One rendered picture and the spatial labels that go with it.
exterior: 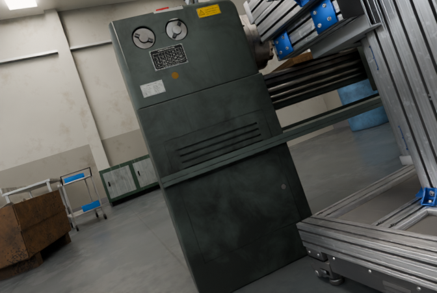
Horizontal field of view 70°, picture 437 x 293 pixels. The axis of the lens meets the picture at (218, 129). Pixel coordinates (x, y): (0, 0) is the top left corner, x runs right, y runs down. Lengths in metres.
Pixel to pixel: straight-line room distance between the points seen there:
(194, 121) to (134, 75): 0.32
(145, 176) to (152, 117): 5.56
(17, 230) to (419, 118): 3.50
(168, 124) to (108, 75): 8.06
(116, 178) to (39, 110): 3.32
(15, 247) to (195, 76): 2.89
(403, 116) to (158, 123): 0.90
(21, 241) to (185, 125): 2.74
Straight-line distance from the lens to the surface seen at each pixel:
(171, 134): 1.33
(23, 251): 3.80
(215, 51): 1.45
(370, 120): 5.27
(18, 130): 9.21
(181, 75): 1.39
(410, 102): 1.12
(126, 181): 6.83
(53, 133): 9.07
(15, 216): 3.76
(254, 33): 1.66
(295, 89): 1.65
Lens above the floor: 0.64
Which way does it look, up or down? 1 degrees up
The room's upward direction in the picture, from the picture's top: 19 degrees counter-clockwise
